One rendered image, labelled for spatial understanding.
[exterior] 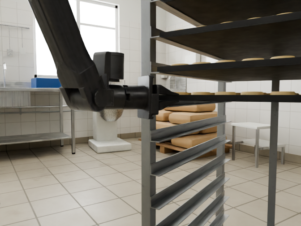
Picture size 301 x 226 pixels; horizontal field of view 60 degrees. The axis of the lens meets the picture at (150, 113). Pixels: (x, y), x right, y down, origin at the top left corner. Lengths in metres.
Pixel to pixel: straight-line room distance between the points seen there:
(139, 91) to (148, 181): 0.26
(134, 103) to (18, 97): 3.05
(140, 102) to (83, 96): 0.15
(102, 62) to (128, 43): 4.27
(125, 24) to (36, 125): 2.27
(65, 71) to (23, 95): 3.10
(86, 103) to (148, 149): 0.26
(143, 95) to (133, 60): 4.24
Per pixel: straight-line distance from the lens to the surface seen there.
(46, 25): 0.49
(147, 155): 0.71
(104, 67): 0.56
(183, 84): 4.73
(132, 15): 4.99
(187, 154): 0.90
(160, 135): 0.73
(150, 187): 0.73
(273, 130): 1.22
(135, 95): 0.59
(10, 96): 3.58
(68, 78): 0.51
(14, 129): 4.23
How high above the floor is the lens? 0.80
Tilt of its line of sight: 4 degrees down
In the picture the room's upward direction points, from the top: straight up
